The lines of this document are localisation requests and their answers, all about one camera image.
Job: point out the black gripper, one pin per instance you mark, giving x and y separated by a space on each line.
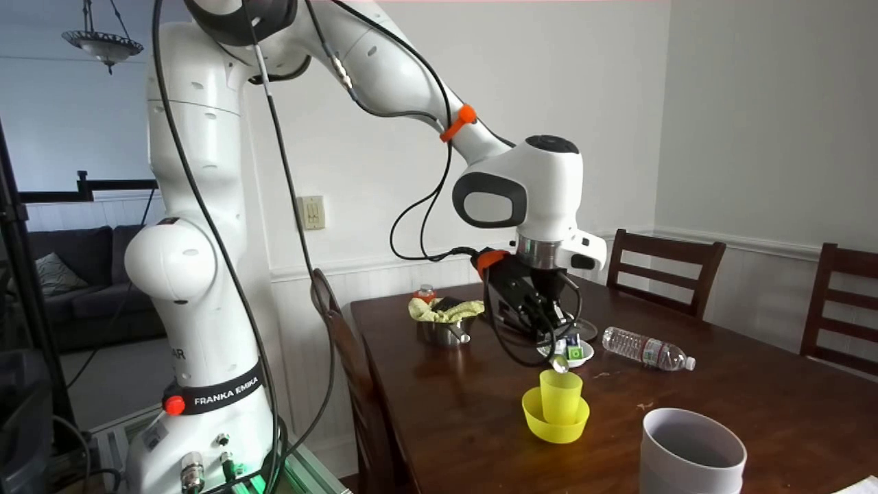
531 307

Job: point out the yellow plastic cup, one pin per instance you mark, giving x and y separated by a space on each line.
561 397

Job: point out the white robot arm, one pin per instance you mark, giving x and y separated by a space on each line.
216 423

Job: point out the small white ceramic bowl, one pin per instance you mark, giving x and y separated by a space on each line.
577 353

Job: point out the yellow plastic bowl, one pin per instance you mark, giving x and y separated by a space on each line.
554 433

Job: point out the grey plastic cup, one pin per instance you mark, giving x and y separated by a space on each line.
683 451

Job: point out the clear plastic water bottle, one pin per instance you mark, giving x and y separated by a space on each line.
646 351

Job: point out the small metal pot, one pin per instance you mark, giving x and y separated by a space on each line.
441 337

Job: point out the yellow-green cloth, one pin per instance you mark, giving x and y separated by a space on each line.
444 311

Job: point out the left dark wooden chair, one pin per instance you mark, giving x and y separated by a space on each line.
665 271

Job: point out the dark wooden chair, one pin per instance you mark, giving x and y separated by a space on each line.
839 322
665 271
373 440

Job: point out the near dark wooden chair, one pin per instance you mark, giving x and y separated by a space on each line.
373 440

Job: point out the right dark wooden chair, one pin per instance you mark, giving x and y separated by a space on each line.
839 322

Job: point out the dark grey sofa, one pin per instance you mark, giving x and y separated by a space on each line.
89 297

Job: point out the hanging ceiling lamp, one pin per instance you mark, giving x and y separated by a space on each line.
98 46

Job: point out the white wall outlet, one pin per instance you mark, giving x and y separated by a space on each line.
310 212

